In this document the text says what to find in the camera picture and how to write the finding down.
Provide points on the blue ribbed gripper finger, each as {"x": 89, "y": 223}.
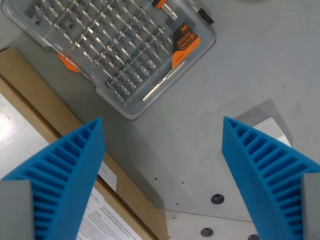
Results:
{"x": 62, "y": 180}
{"x": 270, "y": 180}

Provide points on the small white sticker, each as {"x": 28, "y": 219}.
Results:
{"x": 108, "y": 176}

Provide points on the white printed paper sheet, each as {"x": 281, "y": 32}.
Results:
{"x": 105, "y": 220}

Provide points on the large white shipping label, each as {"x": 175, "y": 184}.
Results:
{"x": 17, "y": 135}

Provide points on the brown cardboard box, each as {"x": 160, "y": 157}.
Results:
{"x": 37, "y": 95}

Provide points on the orange case latch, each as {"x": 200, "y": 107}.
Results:
{"x": 68, "y": 63}

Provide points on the silver extension rod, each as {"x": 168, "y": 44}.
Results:
{"x": 160, "y": 83}

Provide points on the clear plastic bit set case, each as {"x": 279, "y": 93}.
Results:
{"x": 197, "y": 62}

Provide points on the orange black brand label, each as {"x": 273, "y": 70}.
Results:
{"x": 185, "y": 42}

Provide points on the black case latch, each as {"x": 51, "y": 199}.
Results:
{"x": 207, "y": 16}

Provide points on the light metal base plate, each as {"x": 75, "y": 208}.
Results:
{"x": 225, "y": 227}

